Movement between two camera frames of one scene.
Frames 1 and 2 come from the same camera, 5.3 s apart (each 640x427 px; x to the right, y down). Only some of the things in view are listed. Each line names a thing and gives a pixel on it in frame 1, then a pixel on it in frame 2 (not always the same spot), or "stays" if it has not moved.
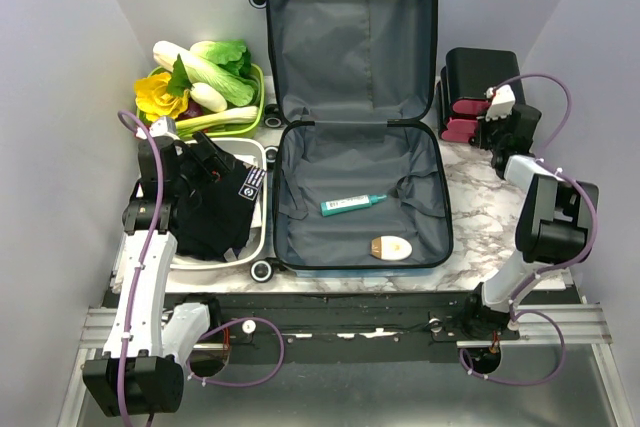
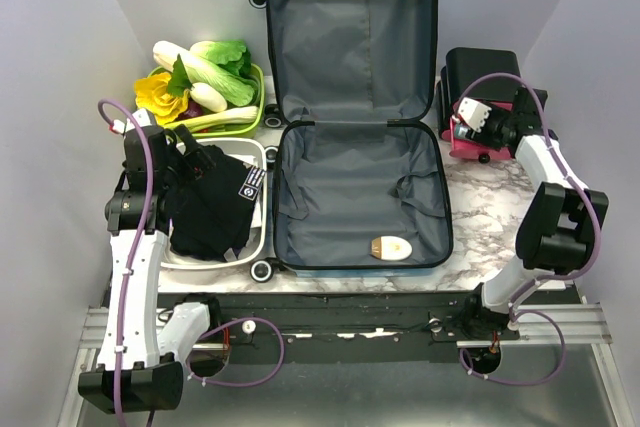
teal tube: (331, 207) -> (461, 130)
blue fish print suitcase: (361, 172) stays
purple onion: (193, 110) stays
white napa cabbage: (237, 91) stays
